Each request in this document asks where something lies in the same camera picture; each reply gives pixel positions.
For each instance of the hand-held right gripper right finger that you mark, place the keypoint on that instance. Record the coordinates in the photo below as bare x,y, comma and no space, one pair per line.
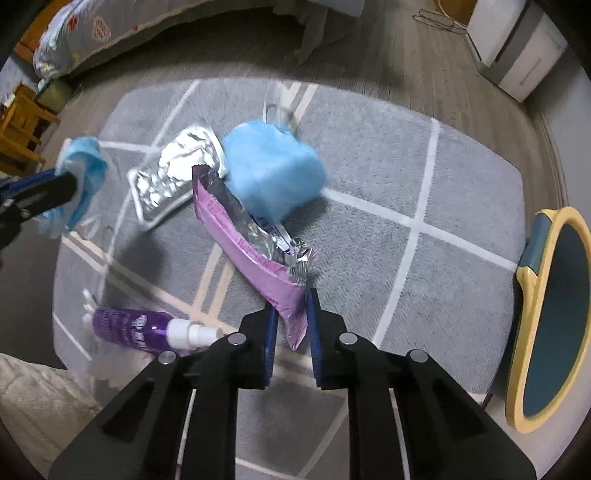
314,341

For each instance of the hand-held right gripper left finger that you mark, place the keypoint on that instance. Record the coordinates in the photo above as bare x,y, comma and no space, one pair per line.
268,350

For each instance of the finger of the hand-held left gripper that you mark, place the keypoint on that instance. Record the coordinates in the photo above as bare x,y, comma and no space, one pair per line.
27,181
51,191

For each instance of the blue white cloth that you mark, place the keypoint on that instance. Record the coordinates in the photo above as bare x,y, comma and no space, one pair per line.
87,157

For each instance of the purple foil packet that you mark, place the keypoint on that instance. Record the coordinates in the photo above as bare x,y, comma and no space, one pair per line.
240,240

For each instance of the silver foil packet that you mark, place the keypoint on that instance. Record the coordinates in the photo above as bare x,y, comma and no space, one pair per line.
171,180

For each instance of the purple spray bottle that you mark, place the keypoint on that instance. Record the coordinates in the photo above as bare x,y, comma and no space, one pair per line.
129,328

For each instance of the yellow blue trash bin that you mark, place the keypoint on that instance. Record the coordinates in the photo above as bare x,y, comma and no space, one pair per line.
554,323

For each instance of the wooden chair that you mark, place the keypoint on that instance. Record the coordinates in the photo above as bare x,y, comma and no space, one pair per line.
21,124

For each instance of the green storage bin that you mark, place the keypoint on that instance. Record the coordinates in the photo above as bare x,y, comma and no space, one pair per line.
55,97

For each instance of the grey checked mat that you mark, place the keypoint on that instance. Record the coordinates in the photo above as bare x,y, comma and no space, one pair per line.
415,300

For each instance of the wooden bed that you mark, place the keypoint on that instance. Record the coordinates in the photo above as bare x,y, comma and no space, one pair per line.
34,34

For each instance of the bed with blue duvet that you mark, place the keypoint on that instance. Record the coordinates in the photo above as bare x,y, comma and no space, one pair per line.
92,32

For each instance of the white fluffy rug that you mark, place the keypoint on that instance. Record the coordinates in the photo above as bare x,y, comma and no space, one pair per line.
37,401

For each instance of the white air purifier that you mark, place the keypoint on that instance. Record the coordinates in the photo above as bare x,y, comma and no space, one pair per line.
508,37

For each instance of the wooden television cabinet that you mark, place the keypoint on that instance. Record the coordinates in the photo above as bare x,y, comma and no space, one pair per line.
457,4

